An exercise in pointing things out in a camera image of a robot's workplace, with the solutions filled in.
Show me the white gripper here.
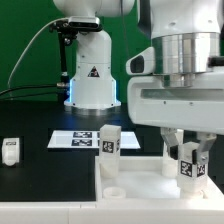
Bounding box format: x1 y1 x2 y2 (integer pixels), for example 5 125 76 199
128 71 224 165

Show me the white square table top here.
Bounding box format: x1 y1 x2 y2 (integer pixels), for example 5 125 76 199
95 156 224 210

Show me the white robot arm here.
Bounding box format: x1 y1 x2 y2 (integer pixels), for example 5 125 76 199
53 0 224 165

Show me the white sheet with tags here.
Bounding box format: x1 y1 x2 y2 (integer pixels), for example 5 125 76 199
47 130 140 149

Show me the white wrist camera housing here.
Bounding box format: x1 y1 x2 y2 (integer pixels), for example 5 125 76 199
126 47 155 76

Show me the white camera cable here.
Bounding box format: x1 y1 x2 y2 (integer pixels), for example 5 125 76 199
5 17 64 98

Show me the black cable on table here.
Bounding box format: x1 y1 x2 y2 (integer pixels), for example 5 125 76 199
0 83 70 100

